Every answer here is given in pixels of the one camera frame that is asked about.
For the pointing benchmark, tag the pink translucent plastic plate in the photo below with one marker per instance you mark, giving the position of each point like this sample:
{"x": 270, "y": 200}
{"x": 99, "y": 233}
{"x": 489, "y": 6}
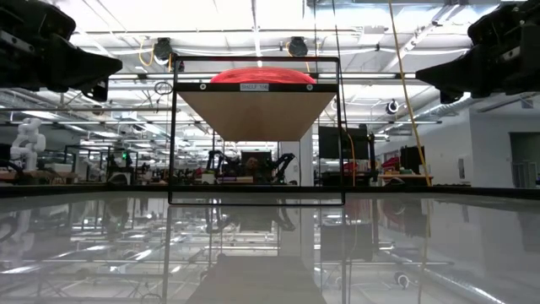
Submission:
{"x": 261, "y": 78}

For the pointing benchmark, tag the black aluminium table frame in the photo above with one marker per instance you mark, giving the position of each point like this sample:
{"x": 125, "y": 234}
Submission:
{"x": 84, "y": 191}

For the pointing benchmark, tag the black background robot arm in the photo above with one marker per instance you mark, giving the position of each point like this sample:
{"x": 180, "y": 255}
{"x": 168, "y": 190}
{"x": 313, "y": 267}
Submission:
{"x": 213, "y": 160}
{"x": 284, "y": 162}

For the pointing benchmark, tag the black monitor screen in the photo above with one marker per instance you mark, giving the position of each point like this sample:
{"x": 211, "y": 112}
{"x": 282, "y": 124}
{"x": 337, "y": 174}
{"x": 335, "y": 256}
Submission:
{"x": 341, "y": 143}

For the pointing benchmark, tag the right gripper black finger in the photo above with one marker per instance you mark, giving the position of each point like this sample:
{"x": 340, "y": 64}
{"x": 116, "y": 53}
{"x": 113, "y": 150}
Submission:
{"x": 450, "y": 97}
{"x": 472, "y": 72}

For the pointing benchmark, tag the white shelf label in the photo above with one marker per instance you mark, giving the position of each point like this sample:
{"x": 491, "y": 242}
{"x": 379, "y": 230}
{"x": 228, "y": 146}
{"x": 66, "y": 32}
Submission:
{"x": 254, "y": 87}

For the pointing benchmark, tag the white humanoid robot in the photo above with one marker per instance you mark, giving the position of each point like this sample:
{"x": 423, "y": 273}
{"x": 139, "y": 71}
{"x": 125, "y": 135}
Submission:
{"x": 27, "y": 143}

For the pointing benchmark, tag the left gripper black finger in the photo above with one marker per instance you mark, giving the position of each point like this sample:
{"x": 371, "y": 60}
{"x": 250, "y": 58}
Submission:
{"x": 99, "y": 90}
{"x": 80, "y": 67}

